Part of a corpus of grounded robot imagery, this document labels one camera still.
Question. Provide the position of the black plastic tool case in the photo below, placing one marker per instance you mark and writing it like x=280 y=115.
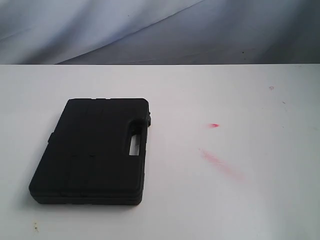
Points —
x=96 y=154

